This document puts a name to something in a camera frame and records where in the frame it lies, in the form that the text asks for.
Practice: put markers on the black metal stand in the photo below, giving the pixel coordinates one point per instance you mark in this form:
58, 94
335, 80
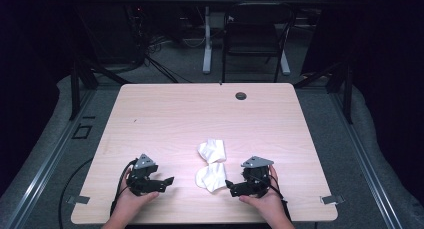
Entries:
75, 89
347, 95

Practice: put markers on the person's right hand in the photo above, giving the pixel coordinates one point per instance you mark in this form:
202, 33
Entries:
266, 205

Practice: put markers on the person's left hand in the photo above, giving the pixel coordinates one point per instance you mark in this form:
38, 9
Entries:
128, 205

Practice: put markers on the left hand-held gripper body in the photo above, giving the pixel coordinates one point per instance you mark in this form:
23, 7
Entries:
141, 182

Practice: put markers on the grey table grommet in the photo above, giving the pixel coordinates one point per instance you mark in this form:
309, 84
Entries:
240, 96

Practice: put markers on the white sock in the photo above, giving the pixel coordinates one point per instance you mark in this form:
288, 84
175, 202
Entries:
211, 177
212, 150

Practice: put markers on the grey metal table bracket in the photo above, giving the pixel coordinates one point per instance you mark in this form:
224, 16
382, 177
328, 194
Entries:
331, 199
79, 199

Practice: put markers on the white desk leg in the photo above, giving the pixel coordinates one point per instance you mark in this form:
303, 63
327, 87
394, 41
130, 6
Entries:
207, 49
285, 64

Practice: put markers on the aluminium floor rail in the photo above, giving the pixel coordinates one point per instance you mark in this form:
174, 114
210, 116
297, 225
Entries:
363, 162
50, 162

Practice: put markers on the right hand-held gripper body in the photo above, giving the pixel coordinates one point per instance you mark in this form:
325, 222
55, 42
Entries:
256, 179

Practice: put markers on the black folding chair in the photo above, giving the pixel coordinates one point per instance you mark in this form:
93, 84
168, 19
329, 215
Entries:
253, 35

